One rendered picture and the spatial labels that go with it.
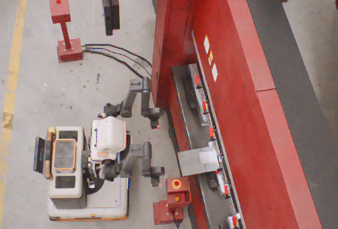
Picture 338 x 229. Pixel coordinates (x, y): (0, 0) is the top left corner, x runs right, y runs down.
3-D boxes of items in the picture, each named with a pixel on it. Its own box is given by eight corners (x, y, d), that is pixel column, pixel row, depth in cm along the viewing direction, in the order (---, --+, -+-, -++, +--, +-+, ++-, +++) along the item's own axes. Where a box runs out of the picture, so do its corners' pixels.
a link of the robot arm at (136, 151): (129, 140, 279) (129, 156, 274) (152, 141, 282) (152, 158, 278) (119, 163, 318) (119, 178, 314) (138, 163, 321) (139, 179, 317)
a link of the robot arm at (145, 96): (141, 76, 300) (141, 92, 295) (150, 76, 300) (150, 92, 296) (140, 105, 339) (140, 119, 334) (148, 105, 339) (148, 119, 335)
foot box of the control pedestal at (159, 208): (152, 202, 429) (152, 199, 419) (179, 200, 432) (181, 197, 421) (154, 225, 421) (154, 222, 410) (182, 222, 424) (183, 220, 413)
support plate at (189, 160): (177, 152, 346) (177, 152, 345) (212, 146, 350) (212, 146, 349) (182, 176, 339) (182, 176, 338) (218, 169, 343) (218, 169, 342)
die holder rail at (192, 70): (187, 70, 389) (188, 64, 380) (194, 68, 390) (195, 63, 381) (201, 126, 369) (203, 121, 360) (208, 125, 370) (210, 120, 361)
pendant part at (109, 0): (100, -13, 373) (97, -45, 340) (115, -14, 374) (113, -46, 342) (105, 36, 354) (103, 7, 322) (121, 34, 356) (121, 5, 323)
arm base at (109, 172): (103, 162, 317) (103, 179, 312) (113, 159, 313) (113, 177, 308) (112, 164, 324) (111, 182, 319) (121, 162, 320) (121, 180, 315)
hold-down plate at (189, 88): (181, 76, 386) (182, 74, 383) (188, 75, 387) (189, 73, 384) (190, 109, 374) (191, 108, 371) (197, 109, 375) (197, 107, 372)
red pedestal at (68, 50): (56, 46, 490) (42, -5, 415) (80, 43, 494) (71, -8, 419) (58, 63, 482) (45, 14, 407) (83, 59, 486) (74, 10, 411)
